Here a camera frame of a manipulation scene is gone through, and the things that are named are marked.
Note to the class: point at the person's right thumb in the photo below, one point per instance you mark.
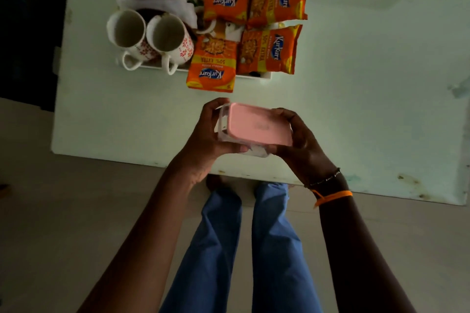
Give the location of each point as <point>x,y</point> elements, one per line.
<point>275,149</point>

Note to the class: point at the person's left thumb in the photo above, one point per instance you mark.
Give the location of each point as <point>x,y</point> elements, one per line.
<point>233,148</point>

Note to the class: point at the person's right hand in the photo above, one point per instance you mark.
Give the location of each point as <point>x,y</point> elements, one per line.
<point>304,155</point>

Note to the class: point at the person's left foot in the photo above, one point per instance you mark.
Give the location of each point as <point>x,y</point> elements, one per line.
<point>216,181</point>

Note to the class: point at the pink container lid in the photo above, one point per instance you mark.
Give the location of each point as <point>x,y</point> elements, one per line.
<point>257,125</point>

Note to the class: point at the person's left forearm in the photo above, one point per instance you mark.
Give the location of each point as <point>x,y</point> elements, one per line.
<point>147,250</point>

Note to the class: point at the dark furniture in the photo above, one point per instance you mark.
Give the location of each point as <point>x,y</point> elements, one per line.
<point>29,41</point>

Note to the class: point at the white mug red floral print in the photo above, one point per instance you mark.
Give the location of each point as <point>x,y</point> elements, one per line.
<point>126,30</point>
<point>170,37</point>
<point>207,23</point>

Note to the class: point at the person's right forearm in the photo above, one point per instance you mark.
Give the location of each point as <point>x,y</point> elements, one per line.
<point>352,250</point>

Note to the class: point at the person's left hand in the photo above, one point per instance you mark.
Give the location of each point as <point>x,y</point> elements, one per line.
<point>200,144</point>

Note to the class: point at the clear plastic container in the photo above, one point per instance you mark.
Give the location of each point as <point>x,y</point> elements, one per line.
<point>221,129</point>

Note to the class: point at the orange thread wristband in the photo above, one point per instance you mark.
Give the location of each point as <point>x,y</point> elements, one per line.
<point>332,197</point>

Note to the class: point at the blue trousers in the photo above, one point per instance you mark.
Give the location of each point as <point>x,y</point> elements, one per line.
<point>271,250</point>

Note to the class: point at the white cloth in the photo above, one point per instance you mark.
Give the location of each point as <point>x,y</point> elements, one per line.
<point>158,3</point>

